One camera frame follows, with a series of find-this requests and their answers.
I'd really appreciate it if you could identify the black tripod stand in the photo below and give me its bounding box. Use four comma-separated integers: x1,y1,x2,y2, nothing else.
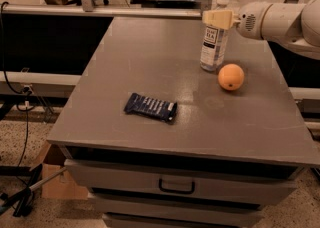
0,164,66,217

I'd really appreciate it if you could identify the black cable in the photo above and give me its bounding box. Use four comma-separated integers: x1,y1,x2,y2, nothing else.
0,1,36,186

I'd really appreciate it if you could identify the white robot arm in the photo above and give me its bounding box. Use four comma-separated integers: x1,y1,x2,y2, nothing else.
202,0,320,60

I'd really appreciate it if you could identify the orange fruit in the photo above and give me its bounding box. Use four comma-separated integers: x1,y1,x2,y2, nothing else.
218,64,244,91

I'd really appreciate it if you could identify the clear plastic water bottle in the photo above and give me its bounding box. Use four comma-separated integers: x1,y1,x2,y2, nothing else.
200,0,230,73

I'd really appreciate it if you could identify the dark blue snack bar wrapper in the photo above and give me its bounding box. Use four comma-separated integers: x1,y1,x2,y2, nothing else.
124,93,178,122

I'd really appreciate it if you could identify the cardboard box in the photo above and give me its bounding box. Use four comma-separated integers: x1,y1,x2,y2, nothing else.
30,142,88,200

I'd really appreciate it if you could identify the metal railing frame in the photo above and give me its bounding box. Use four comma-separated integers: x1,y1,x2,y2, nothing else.
1,0,212,19

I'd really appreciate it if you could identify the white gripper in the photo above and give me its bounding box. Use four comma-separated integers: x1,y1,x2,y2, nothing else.
202,2,271,40

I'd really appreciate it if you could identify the black drawer handle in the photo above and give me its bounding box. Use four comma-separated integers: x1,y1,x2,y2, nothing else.
158,179,196,195

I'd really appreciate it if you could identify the grey drawer cabinet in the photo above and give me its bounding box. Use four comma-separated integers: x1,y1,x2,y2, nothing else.
49,18,320,228

